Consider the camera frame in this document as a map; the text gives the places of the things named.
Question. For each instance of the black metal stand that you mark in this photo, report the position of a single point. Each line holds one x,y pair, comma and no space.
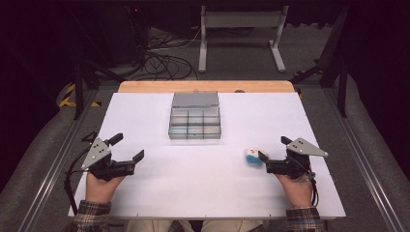
82,82
333,71

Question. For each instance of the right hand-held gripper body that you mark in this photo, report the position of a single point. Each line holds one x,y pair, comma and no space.
295,161

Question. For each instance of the clear plastic compartment box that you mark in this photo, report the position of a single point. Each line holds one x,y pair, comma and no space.
195,119

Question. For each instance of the person's right hand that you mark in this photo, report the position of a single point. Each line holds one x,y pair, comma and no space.
297,190

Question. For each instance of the grey metal floor rail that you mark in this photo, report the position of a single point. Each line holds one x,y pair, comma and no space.
53,164
362,161

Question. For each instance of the black equipment case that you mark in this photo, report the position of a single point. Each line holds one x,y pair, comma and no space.
125,32

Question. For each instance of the small blue white packet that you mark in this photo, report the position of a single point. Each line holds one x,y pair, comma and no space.
253,156

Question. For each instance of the white metal stand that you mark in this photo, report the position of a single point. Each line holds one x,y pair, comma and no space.
241,32

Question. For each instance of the yellow black hazard tape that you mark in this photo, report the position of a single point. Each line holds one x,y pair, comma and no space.
70,96

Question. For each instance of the person's left hand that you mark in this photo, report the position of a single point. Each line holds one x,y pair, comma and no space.
100,188

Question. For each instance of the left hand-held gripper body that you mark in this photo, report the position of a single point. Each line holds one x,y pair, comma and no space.
102,162

